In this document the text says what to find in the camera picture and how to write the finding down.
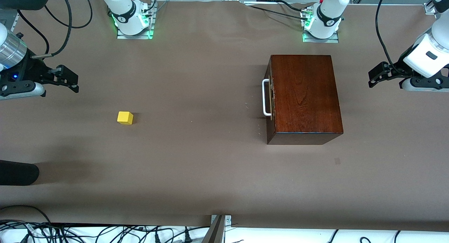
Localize yellow cube block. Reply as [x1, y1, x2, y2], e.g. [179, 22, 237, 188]
[117, 111, 134, 125]

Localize black cylinder object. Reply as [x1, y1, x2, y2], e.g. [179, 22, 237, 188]
[0, 160, 40, 186]

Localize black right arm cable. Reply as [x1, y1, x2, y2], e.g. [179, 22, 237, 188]
[16, 0, 93, 58]

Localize metal bracket with bar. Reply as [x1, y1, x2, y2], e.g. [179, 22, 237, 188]
[202, 215, 232, 243]

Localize dark brown wooden cabinet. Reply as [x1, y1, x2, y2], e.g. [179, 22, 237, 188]
[266, 55, 343, 145]

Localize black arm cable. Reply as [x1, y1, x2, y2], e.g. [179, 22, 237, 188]
[16, 0, 93, 58]
[375, 0, 404, 75]

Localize wooden drawer with white handle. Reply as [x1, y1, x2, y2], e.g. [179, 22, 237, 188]
[262, 74, 276, 121]

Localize black cable on table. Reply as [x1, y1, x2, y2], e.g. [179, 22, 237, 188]
[246, 0, 311, 20]

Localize tangled black floor cables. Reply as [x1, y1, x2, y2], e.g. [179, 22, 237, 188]
[0, 205, 211, 243]

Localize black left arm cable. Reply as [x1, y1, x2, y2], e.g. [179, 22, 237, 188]
[375, 0, 404, 75]

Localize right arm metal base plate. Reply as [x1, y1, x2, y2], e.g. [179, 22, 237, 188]
[117, 9, 155, 40]

